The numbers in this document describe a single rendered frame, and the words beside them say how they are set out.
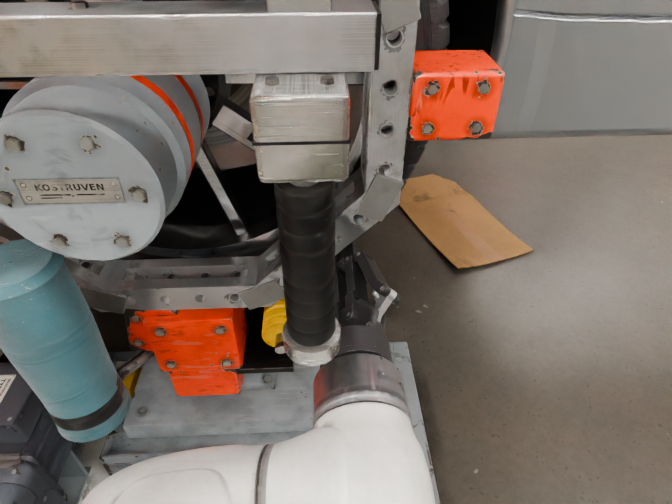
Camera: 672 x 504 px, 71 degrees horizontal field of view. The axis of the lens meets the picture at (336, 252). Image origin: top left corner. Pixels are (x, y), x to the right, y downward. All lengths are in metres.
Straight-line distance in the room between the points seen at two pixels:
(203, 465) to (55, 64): 0.30
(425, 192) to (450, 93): 1.48
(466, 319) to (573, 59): 0.93
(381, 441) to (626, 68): 0.55
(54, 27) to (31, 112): 0.10
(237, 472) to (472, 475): 0.83
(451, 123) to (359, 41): 0.26
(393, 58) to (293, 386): 0.70
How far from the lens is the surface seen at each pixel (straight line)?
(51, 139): 0.38
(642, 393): 1.47
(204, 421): 0.98
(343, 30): 0.26
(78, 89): 0.40
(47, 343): 0.56
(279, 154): 0.25
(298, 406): 0.97
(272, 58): 0.27
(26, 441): 0.90
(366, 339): 0.48
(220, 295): 0.63
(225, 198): 0.66
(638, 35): 0.72
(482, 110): 0.51
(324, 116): 0.25
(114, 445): 1.10
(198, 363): 0.73
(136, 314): 0.69
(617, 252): 1.90
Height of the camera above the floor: 1.04
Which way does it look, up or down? 39 degrees down
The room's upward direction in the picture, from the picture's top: straight up
